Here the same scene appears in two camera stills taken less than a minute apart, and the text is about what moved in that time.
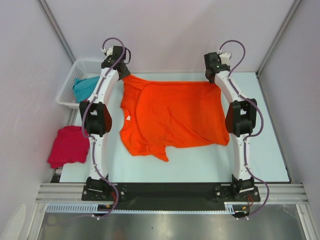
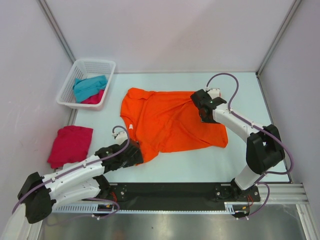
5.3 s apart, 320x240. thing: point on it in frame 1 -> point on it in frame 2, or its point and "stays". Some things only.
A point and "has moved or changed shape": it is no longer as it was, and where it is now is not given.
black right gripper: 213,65 -> 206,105
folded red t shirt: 71,145 stays
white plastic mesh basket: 81,69 stays
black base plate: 170,195 stays
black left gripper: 125,73 -> 136,158
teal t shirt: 83,88 stays
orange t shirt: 157,116 has moved or changed shape
